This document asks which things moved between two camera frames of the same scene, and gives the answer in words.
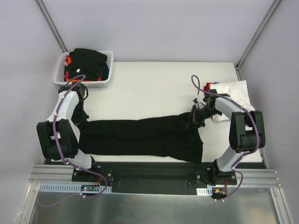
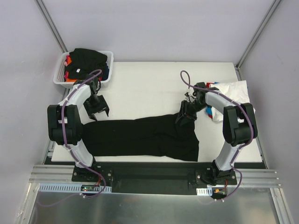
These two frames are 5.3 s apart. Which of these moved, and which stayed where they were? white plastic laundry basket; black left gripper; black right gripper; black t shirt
Moved: black right gripper; black left gripper
Stayed: white plastic laundry basket; black t shirt
